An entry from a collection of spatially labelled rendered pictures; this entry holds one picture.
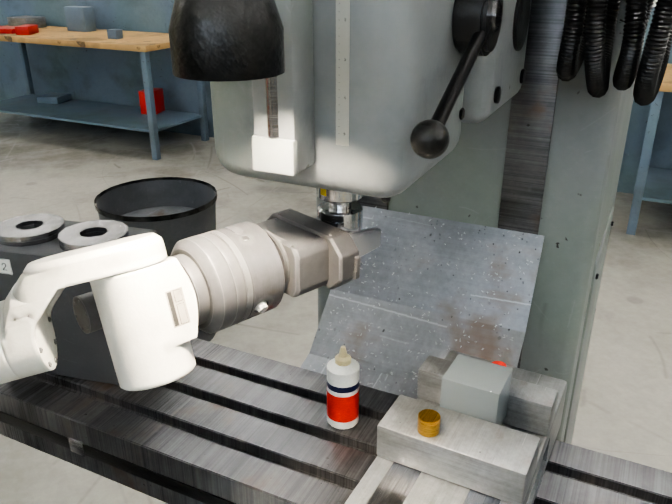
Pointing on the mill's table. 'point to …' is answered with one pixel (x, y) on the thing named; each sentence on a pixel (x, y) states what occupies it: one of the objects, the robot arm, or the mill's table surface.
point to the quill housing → (359, 96)
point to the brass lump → (428, 423)
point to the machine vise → (404, 487)
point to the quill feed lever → (462, 22)
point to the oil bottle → (342, 391)
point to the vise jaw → (460, 450)
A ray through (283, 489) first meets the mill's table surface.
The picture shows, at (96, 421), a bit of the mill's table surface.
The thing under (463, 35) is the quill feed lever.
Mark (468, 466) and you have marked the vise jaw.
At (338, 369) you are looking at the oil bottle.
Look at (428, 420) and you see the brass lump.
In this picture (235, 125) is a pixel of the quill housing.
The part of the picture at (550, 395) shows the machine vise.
